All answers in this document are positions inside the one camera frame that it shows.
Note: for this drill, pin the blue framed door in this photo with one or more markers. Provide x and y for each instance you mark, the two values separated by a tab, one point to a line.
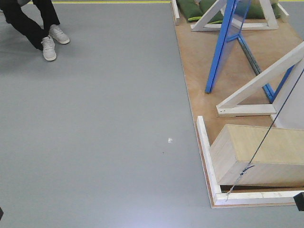
237	9

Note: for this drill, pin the near white triangular brace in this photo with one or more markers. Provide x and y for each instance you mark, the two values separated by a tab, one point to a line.
231	107

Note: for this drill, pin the white triangular brace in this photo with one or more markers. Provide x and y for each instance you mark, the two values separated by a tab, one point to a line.
231	107
203	23

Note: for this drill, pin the far white triangular brace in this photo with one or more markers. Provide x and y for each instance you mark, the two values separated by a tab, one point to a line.
203	23

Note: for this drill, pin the plywood base platform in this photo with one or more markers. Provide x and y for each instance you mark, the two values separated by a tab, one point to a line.
196	52

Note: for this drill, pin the white border batten near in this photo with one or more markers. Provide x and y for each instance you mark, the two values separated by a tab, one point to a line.
218	199

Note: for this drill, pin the white border batten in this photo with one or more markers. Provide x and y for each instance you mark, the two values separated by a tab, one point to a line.
218	199
175	11

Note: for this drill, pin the white border batten far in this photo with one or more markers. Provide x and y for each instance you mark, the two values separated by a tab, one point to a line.
175	11

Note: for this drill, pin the green sandbag left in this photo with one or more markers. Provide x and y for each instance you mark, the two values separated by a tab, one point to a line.
190	10

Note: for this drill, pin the green sandbag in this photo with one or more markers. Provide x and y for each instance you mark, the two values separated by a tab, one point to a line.
190	10
205	5

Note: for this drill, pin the green sandbag right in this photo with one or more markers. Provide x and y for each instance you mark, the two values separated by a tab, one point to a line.
205	5

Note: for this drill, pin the white sneaker left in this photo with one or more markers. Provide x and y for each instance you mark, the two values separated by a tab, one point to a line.
48	48

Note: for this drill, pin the white sneaker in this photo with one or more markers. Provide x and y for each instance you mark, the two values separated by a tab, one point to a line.
48	48
56	33

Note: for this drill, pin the white sneaker right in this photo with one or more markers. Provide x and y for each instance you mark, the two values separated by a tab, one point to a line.
56	33

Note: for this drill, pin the light wooden box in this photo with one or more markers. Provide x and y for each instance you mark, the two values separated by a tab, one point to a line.
275	157

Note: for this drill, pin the black robot part right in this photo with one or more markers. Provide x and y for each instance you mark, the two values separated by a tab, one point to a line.
299	201

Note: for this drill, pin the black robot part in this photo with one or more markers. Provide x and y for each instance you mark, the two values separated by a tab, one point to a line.
1	213
299	201

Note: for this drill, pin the person's black trousers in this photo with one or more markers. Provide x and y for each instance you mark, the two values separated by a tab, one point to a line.
25	25

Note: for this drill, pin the black robot part left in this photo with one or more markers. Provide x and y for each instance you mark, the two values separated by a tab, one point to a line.
1	213

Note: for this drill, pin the blue floor hinge rail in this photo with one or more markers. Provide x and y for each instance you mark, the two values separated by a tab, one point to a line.
256	68

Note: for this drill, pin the white wall panel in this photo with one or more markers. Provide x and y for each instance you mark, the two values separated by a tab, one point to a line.
289	102

